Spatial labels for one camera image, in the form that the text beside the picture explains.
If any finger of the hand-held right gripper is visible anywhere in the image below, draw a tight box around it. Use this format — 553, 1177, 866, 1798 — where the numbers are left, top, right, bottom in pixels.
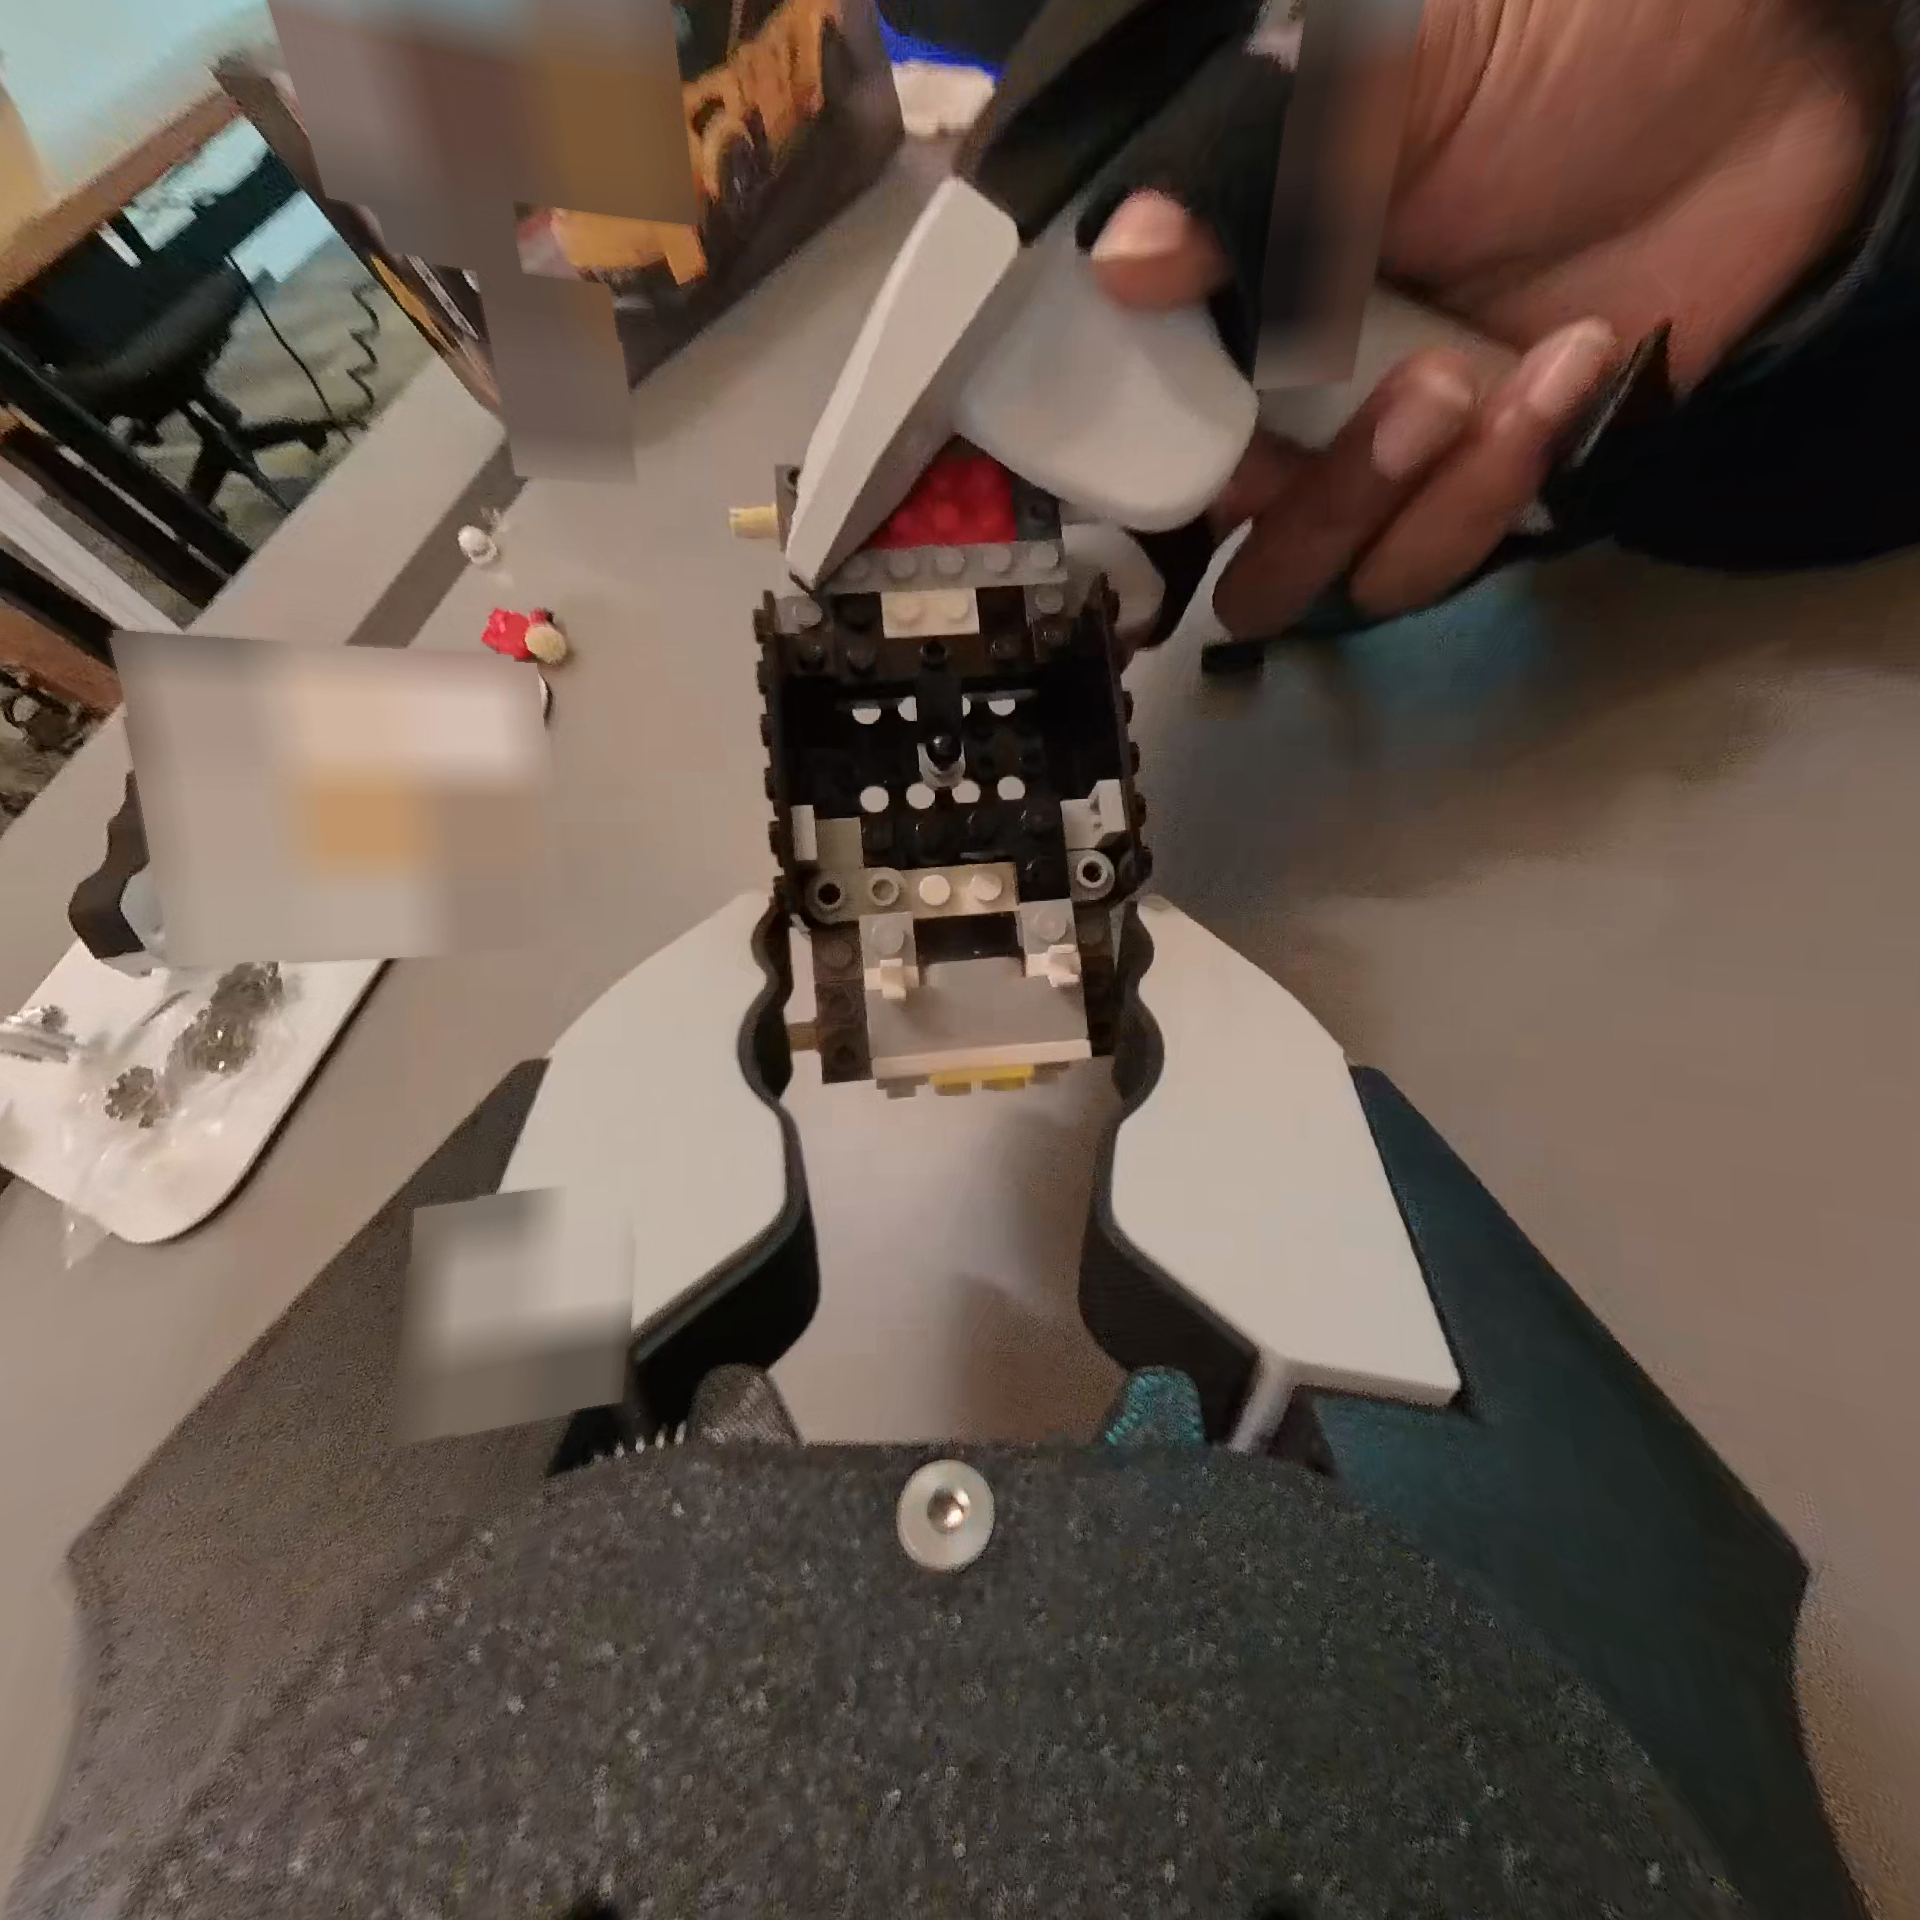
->
784, 177, 1028, 596

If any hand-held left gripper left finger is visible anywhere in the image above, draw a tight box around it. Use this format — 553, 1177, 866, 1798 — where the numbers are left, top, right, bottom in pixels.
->
501, 891, 824, 1357

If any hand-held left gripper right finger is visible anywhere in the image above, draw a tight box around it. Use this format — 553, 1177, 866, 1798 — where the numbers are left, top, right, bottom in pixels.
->
1100, 899, 1467, 1452

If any toy brick vehicle model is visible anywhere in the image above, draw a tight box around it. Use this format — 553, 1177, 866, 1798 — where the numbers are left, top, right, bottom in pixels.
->
727, 451, 1156, 1105

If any grey desk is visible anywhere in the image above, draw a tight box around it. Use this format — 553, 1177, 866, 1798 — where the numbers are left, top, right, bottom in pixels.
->
0, 128, 1920, 1920

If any person's right hand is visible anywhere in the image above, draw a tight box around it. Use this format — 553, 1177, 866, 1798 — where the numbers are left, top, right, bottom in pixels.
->
1088, 0, 1895, 642

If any black toy set box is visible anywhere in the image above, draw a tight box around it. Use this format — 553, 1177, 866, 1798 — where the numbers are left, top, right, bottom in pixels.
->
366, 0, 907, 409

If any clear bag of black parts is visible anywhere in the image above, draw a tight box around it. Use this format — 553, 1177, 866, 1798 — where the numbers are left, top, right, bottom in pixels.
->
0, 960, 300, 1202

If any white book stand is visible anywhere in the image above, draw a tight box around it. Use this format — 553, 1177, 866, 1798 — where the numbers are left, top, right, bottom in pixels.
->
0, 902, 396, 1251

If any grey block with black wavy edge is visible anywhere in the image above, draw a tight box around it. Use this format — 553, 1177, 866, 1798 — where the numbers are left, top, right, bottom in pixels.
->
70, 771, 169, 980

